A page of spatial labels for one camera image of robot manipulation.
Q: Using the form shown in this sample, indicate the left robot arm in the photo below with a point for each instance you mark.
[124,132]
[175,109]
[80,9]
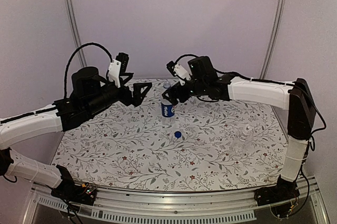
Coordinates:
[92,94]

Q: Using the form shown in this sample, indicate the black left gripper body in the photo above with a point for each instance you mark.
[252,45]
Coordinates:
[126,98]

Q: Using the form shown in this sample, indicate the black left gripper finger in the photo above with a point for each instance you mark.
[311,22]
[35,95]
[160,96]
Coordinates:
[125,77]
[139,92]

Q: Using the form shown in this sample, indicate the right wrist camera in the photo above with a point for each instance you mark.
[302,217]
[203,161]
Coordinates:
[177,70]

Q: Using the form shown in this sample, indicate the Pepsi bottle blue label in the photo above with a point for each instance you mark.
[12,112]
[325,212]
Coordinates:
[167,111]

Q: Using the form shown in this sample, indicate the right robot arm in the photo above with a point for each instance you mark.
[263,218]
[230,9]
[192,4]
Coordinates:
[202,79]

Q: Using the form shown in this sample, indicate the clear plastic bottle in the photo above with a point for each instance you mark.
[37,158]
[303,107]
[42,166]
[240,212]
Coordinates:
[240,146]

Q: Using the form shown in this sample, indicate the aluminium front rail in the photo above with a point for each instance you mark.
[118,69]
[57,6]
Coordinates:
[117,205]

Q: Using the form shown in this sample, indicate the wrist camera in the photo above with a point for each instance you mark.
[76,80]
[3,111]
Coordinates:
[177,70]
[117,67]

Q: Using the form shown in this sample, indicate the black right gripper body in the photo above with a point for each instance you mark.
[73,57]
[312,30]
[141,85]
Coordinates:
[184,96]

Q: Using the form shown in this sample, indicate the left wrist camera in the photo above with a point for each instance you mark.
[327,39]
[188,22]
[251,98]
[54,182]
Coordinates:
[117,67]

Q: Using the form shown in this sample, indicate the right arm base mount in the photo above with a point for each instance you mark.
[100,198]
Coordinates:
[283,190]

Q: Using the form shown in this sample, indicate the floral patterned table mat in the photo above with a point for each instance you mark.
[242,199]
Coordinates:
[129,147]

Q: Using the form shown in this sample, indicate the aluminium corner post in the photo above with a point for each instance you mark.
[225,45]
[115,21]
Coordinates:
[72,22]
[273,38]

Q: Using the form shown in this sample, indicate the blue bottle cap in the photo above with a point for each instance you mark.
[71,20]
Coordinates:
[178,134]

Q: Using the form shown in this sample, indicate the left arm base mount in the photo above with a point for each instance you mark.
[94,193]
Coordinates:
[68,190]

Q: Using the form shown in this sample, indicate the right aluminium corner post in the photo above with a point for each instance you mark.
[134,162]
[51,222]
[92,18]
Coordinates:
[273,38]

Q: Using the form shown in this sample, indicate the left aluminium corner post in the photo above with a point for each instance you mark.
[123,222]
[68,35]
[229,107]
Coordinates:
[72,22]

